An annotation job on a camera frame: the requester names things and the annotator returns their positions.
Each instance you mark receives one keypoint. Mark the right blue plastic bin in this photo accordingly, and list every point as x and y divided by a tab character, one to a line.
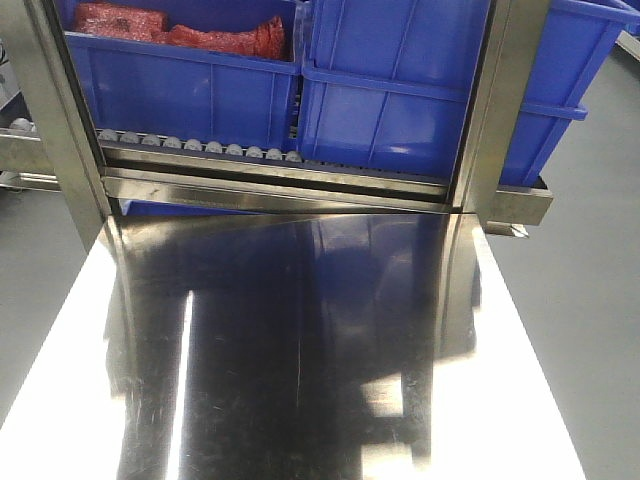
387	83

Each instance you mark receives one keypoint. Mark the blue plastic bin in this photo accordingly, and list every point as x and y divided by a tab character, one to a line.
193	93
387	83

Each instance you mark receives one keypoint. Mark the red plastic bag right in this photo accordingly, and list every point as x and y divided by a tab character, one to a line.
267	40

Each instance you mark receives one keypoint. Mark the red plastic bag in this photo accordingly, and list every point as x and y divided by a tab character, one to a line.
267	40
119	21

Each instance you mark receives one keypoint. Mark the left blue plastic bin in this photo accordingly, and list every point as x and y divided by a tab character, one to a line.
193	93

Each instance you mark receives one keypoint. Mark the red plastic bag left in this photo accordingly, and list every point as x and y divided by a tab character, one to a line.
119	21

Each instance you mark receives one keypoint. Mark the steel roller rack frame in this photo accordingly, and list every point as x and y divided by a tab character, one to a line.
94	175

